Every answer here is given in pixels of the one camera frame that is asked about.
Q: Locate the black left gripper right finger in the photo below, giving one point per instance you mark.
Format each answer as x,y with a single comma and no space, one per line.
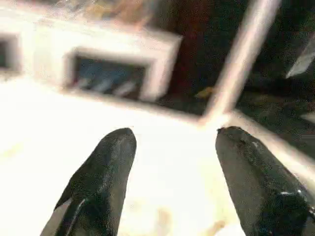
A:
261,186

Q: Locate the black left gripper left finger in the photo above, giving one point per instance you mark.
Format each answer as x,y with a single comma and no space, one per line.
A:
98,184

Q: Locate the white plastic table top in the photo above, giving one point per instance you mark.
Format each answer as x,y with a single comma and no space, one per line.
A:
61,127

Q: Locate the white plastic table leg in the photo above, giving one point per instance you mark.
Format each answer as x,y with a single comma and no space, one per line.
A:
243,54

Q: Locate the white glass-door cabinet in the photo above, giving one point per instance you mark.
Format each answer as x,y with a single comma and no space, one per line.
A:
49,49

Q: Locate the black furniture unit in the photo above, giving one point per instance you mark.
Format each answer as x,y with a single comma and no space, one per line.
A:
201,49

